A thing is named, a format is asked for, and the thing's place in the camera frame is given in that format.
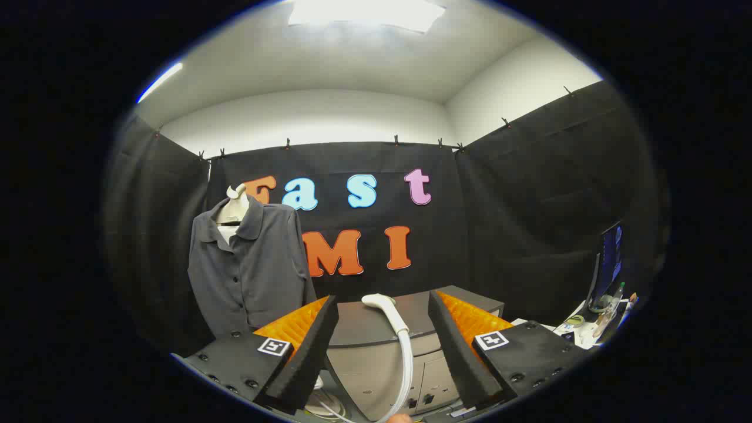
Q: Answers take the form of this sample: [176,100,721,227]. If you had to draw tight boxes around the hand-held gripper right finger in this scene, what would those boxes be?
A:
[428,290,591,411]

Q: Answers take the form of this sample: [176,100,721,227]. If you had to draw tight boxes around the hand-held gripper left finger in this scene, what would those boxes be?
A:
[170,296,340,415]

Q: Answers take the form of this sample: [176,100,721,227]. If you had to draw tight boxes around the cream clothes hanger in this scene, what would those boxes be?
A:
[216,184,251,227]

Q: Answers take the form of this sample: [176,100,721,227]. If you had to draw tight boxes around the ceiling light panel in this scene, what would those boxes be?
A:
[288,0,447,33]

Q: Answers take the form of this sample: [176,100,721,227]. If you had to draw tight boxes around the computer monitor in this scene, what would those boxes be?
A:
[587,220,625,312]

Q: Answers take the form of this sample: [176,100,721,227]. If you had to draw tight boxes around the grey button shirt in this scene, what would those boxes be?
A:
[188,197,318,340]

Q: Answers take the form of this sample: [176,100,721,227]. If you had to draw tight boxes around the white steamer hose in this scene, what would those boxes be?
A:
[385,328,415,423]

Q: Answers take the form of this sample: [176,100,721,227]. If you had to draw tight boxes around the cluttered white desk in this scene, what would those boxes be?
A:
[511,282,641,351]

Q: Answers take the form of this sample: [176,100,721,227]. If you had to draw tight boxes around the grey cabinet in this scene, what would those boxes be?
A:
[320,286,506,421]

